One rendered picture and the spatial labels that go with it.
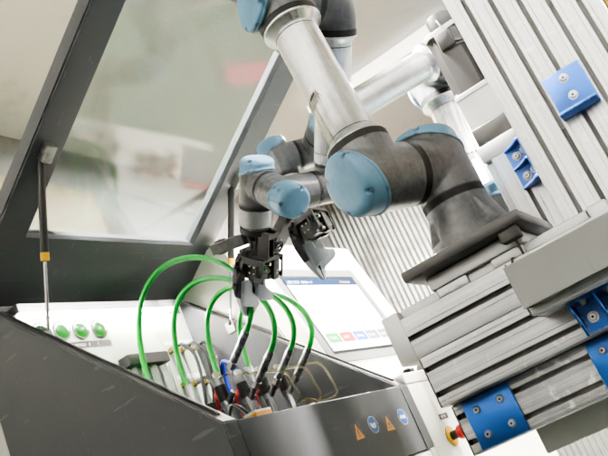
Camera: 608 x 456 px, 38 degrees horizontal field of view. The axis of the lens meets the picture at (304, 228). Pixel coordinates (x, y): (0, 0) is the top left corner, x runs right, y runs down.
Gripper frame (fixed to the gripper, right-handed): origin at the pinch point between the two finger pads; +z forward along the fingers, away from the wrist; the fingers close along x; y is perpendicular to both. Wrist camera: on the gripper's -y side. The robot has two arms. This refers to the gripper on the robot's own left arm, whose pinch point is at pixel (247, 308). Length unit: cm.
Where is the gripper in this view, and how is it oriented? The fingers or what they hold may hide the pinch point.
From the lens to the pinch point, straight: 201.1
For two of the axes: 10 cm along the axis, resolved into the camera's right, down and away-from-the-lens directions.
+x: 6.0, -2.4, 7.6
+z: -0.3, 9.5, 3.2
